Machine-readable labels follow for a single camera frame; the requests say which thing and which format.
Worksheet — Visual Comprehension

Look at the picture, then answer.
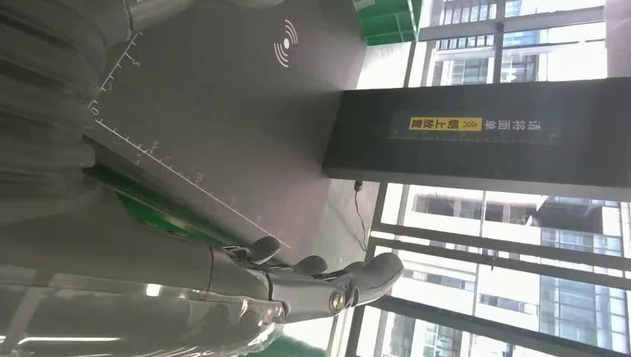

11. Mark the black scanner column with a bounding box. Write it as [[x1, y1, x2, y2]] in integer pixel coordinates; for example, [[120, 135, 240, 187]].
[[321, 76, 631, 203]]

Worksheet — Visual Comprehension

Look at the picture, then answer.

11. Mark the green plastic crate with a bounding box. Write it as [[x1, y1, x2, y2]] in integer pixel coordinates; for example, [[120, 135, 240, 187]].
[[352, 0, 425, 48]]

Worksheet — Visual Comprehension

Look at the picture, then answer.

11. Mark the thin black scanner cable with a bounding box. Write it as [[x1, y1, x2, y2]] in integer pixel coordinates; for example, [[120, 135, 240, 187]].
[[353, 180, 371, 253]]

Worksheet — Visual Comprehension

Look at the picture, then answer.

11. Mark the dark-framed window wall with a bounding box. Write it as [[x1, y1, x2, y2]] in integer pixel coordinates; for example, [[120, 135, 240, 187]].
[[345, 0, 631, 357]]

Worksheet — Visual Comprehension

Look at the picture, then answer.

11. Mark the black scanner base plate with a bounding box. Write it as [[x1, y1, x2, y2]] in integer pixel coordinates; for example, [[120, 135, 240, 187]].
[[83, 0, 368, 253]]

